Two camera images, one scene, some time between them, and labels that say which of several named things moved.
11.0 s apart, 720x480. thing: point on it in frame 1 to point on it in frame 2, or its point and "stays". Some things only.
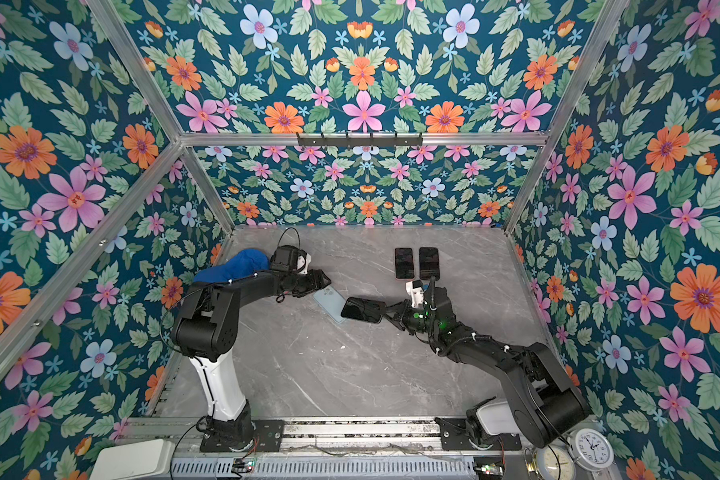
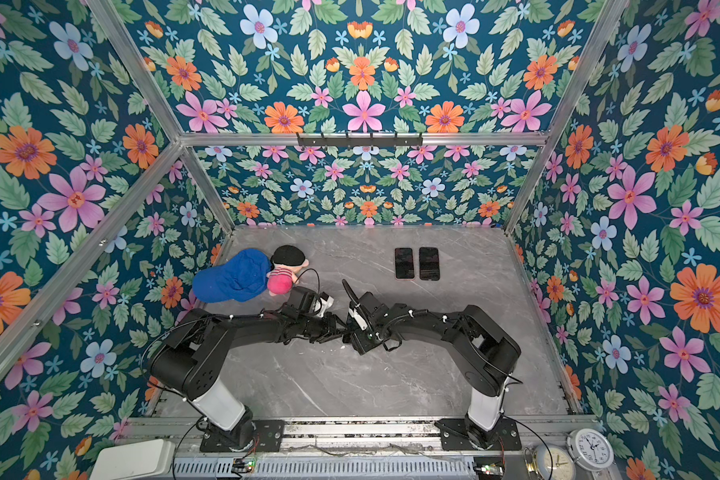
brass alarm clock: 550,463 stays
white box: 135,461 stays
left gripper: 313,284 to 331,329
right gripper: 404,309 to 359,343
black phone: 404,263 stays
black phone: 429,263 stays
